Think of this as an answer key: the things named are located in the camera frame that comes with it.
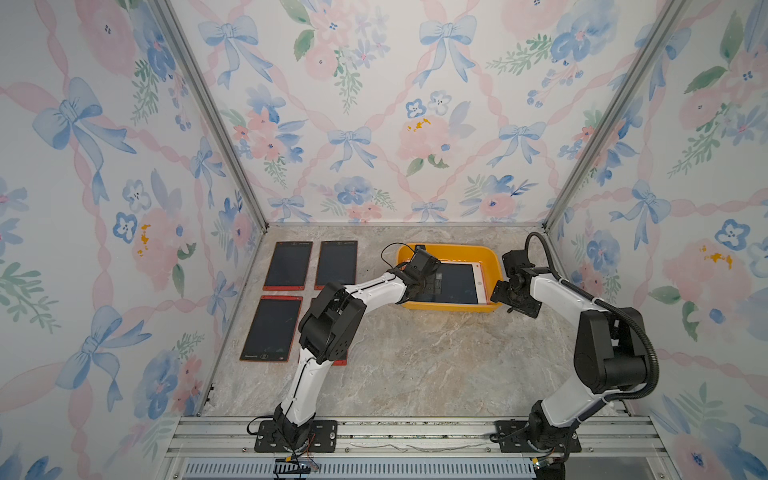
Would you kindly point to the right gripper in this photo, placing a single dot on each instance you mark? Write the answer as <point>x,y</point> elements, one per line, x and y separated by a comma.
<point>523,297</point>

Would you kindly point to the pink white writing tablet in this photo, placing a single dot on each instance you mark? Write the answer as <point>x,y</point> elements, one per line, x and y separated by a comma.
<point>458,283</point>

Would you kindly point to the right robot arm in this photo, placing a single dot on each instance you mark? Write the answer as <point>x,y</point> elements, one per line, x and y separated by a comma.
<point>613,359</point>

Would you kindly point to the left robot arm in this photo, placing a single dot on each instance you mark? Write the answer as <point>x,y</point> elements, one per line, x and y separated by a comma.
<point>327,330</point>

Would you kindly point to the yellow plastic storage box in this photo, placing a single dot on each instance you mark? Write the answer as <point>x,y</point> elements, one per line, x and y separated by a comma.
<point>490,267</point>

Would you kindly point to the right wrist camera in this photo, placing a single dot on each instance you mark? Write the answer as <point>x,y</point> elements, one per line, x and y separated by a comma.
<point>515,262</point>

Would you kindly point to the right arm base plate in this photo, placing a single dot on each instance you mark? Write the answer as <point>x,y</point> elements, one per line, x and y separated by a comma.
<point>517,436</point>

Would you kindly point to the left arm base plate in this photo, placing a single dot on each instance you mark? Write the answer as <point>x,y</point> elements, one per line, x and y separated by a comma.
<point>317,436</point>

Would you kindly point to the aluminium front rail frame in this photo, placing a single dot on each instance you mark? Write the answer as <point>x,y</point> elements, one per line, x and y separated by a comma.
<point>417,448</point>

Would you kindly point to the right aluminium corner post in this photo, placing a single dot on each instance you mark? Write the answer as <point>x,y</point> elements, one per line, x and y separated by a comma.
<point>658,35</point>

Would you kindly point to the aluminium corner post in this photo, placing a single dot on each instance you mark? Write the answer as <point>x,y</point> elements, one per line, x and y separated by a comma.
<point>179,45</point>
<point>658,35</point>

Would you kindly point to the left aluminium corner post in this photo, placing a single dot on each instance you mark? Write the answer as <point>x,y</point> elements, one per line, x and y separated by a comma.
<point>179,45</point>

